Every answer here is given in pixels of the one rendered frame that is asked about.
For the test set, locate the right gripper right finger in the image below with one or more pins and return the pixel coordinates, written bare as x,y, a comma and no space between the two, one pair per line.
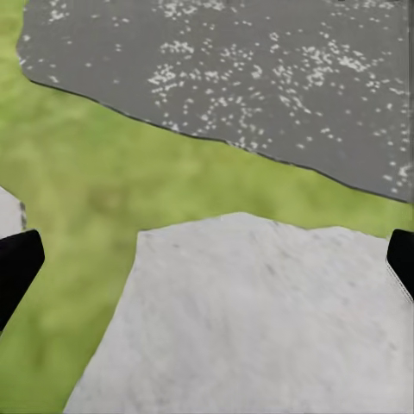
400,255

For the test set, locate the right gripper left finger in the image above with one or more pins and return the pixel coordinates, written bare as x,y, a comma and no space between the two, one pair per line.
21,258

